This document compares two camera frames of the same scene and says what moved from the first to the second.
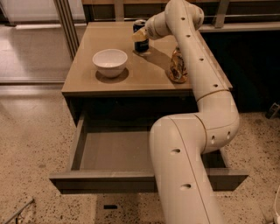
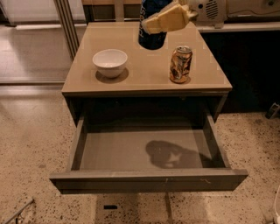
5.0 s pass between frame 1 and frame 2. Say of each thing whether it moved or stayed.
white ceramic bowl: stayed
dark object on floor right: stayed
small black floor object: stayed
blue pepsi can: moved
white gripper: moved
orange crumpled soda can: stayed
